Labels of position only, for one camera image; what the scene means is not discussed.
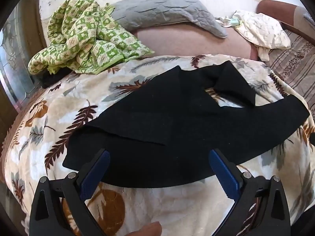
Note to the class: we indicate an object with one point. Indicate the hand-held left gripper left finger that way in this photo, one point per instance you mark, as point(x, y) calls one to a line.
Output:
point(96, 174)

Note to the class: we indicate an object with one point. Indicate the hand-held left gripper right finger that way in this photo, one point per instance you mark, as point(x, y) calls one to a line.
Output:
point(224, 174)

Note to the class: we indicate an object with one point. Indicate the black pants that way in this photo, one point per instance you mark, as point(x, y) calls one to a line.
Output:
point(160, 127)

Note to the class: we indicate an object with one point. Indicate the person's left hand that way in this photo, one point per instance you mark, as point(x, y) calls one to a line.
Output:
point(146, 229)

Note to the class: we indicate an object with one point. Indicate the leaf printed blanket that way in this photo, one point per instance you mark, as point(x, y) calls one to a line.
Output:
point(160, 206)

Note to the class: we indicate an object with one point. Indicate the brown striped bed sheet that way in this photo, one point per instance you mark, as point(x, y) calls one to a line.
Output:
point(295, 59)

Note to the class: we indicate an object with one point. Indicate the green checkered blanket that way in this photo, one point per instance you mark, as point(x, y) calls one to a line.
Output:
point(83, 39)

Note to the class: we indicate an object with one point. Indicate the pink bed sheet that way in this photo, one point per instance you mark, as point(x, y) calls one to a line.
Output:
point(187, 41)

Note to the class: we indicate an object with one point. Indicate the patterned glass door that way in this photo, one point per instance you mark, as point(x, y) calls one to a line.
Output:
point(14, 54)

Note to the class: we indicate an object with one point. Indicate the cream floral cloth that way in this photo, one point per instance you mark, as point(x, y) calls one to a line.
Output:
point(263, 32)

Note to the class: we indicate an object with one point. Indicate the small pale green cloth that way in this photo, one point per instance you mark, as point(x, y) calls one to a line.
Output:
point(230, 21)

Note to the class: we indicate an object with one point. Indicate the brown headboard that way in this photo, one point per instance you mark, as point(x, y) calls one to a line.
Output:
point(278, 8)

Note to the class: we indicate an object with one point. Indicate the grey quilted pillow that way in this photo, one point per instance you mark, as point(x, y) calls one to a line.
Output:
point(167, 7)

